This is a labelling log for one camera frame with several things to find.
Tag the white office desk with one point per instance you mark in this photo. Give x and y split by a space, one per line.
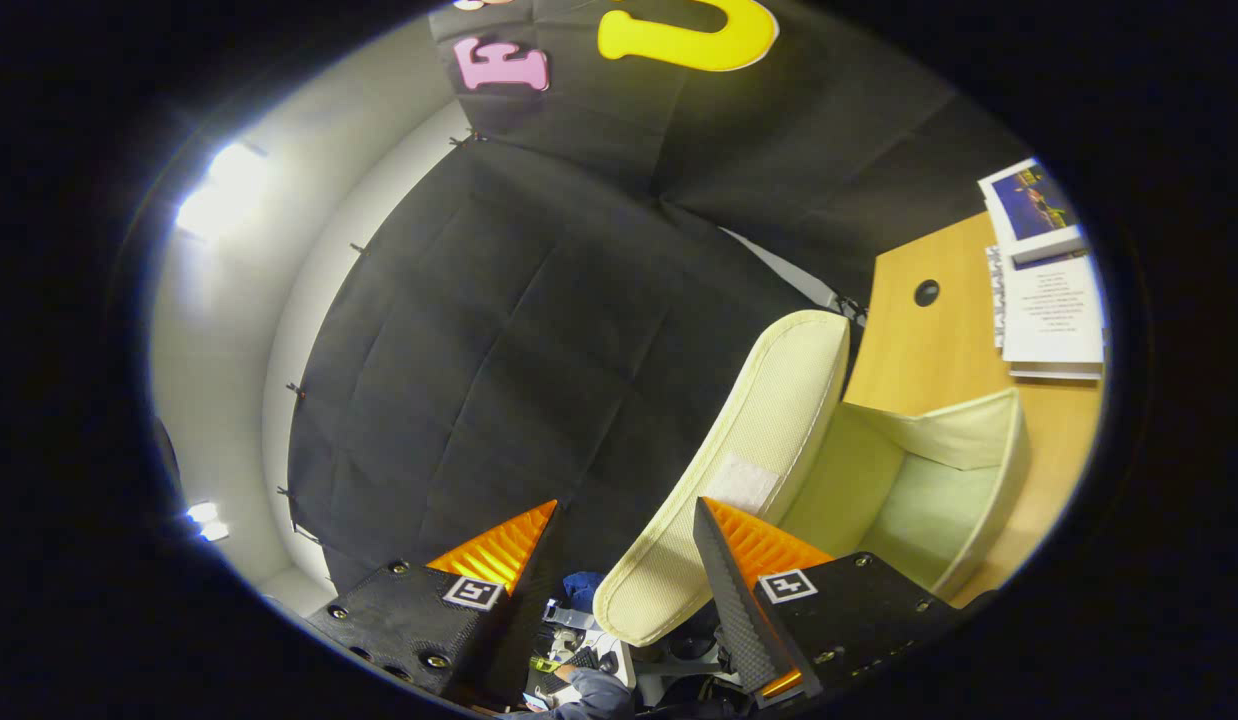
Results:
614 640

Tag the blue cloth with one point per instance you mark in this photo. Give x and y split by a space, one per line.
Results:
583 590

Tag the black white patterned book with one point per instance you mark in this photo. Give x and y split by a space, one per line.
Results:
994 295

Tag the small ceiling light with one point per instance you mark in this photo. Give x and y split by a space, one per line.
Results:
207 520

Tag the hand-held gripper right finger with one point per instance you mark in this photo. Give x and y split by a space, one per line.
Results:
739 620

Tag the blue picture cover book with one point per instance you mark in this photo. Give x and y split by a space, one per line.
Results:
1034 205

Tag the black computer keyboard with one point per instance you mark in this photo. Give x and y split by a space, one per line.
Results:
569 668

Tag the cream fabric storage box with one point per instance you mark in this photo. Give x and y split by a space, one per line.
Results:
759 430

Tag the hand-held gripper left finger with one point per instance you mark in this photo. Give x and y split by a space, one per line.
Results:
524 640

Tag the white text cover book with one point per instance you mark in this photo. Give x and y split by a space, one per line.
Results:
1054 310

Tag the bright ceiling light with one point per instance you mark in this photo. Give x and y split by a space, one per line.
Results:
224 190

